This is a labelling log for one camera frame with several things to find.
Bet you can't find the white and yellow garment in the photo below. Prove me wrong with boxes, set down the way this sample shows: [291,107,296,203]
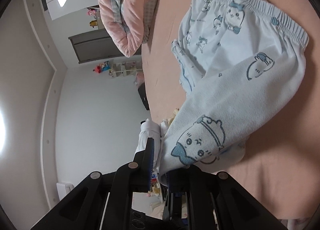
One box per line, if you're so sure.
[135,108,179,172]

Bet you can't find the light blue cartoon pajama pants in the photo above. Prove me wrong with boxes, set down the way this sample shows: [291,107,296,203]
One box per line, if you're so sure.
[158,0,309,184]

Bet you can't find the black bag on floor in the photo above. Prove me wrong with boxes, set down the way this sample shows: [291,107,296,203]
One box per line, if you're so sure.
[138,83,150,110]

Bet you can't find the white toy shelf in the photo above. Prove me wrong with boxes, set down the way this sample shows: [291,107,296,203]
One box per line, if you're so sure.
[108,60,143,78]

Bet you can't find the dark grey wardrobe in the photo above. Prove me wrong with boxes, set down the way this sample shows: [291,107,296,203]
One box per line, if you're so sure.
[68,28,142,64]

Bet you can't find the pink folded quilt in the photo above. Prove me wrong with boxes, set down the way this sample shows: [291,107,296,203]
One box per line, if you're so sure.
[98,0,158,57]

